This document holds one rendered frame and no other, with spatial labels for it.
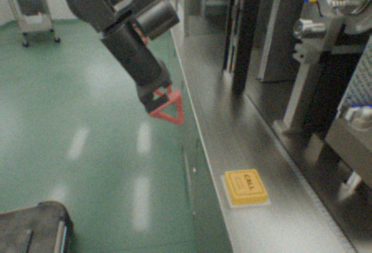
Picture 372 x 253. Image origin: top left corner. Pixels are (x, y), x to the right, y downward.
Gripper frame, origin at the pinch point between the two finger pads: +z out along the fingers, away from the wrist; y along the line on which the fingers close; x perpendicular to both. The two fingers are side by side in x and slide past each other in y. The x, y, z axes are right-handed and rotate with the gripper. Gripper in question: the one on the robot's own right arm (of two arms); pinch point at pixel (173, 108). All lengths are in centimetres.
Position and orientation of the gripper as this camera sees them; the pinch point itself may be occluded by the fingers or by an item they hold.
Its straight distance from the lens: 49.6
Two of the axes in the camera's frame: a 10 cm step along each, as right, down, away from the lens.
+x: -8.4, 5.3, 1.0
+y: -2.6, -5.5, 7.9
